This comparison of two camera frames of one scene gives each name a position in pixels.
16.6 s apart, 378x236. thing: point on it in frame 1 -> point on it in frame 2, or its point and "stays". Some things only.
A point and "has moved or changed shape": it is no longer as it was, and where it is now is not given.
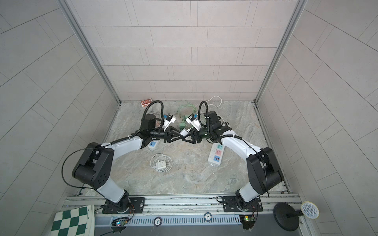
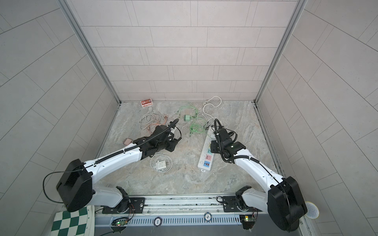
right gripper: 197,131 -> 213,143
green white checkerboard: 78,221 stays
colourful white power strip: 216,154 has moved or changed shape
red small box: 146,102 stays
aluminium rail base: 201,210 stays
